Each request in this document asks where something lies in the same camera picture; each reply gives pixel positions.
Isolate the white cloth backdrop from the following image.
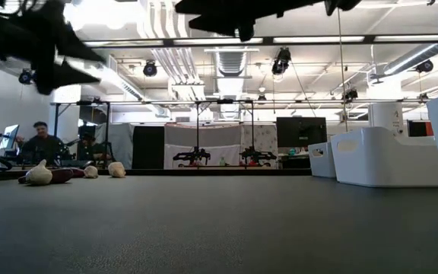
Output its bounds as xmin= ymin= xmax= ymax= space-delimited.
xmin=164 ymin=123 xmax=243 ymax=168

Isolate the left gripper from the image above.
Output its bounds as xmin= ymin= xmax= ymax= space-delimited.
xmin=0 ymin=0 xmax=106 ymax=96

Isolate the thin hanging cable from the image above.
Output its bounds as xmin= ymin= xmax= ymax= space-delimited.
xmin=336 ymin=9 xmax=349 ymax=132

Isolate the distant black rig frame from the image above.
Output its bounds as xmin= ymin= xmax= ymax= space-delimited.
xmin=194 ymin=99 xmax=256 ymax=168
xmin=50 ymin=100 xmax=112 ymax=168

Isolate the overhead led light bar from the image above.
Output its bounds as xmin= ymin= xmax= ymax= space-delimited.
xmin=81 ymin=33 xmax=438 ymax=49

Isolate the black table mat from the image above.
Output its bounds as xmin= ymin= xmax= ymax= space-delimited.
xmin=0 ymin=174 xmax=438 ymax=274

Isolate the black curtain panel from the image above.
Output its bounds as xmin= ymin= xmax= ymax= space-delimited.
xmin=132 ymin=125 xmax=166 ymax=170

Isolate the black hanging spotlight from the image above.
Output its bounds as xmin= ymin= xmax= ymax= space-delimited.
xmin=142 ymin=59 xmax=158 ymax=78
xmin=271 ymin=46 xmax=292 ymax=76
xmin=342 ymin=88 xmax=360 ymax=102
xmin=415 ymin=59 xmax=435 ymax=74
xmin=17 ymin=68 xmax=34 ymax=86

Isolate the black television screen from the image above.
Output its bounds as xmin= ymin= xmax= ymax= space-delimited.
xmin=275 ymin=116 xmax=328 ymax=148

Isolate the patterned cloth backdrop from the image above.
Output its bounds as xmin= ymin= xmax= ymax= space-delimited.
xmin=241 ymin=123 xmax=279 ymax=161

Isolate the person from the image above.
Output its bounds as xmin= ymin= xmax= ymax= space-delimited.
xmin=77 ymin=132 xmax=108 ymax=163
xmin=15 ymin=120 xmax=68 ymax=165

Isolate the black and orange box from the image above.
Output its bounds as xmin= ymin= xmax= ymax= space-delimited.
xmin=407 ymin=119 xmax=435 ymax=137

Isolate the computer monitor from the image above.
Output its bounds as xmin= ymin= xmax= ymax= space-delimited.
xmin=0 ymin=124 xmax=21 ymax=151

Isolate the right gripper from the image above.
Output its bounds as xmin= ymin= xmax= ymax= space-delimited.
xmin=175 ymin=0 xmax=363 ymax=42

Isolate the white cylinder appliance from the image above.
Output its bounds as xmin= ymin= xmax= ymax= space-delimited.
xmin=368 ymin=101 xmax=405 ymax=134

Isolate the silver ventilation duct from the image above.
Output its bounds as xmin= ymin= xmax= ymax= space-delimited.
xmin=370 ymin=42 xmax=438 ymax=83

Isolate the small white garlic bulb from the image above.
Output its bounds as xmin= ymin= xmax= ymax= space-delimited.
xmin=83 ymin=165 xmax=100 ymax=180

